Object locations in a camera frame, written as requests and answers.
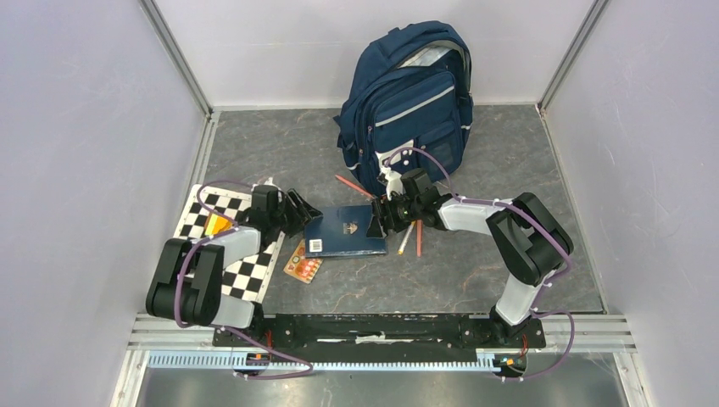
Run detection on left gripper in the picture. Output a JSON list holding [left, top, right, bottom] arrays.
[[270, 188, 323, 239]]

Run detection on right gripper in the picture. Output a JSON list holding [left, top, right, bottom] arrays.
[[366, 191, 421, 240]]

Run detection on dark blue notebook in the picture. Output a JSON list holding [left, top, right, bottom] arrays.
[[304, 204, 387, 259]]

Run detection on navy blue backpack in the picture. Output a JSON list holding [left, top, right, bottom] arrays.
[[334, 20, 474, 196]]

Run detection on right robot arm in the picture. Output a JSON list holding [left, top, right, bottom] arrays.
[[366, 169, 574, 346]]

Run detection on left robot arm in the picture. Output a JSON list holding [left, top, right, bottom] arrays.
[[145, 184, 322, 346]]

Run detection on orange card pack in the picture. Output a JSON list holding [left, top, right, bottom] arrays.
[[283, 240, 323, 284]]

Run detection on yellow white marker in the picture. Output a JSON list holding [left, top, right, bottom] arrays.
[[398, 221, 416, 255]]

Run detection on orange pencil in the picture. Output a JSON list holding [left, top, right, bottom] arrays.
[[415, 220, 423, 258], [334, 174, 374, 199]]

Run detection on colourful blocks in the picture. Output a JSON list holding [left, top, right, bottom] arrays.
[[203, 214, 232, 237]]

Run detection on checkerboard calibration board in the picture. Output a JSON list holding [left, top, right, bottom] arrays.
[[172, 184, 287, 304]]

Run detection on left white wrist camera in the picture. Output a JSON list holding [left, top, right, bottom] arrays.
[[253, 176, 281, 193]]

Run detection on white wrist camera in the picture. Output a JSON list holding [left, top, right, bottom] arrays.
[[377, 165, 404, 201], [253, 176, 281, 193]]

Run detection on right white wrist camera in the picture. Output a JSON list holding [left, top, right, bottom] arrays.
[[377, 165, 404, 201]]

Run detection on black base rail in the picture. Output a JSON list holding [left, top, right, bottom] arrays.
[[245, 314, 547, 363]]

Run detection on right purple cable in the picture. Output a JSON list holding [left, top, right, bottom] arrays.
[[383, 147, 577, 383]]

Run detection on aluminium frame rail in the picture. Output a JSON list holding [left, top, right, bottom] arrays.
[[128, 315, 637, 373]]

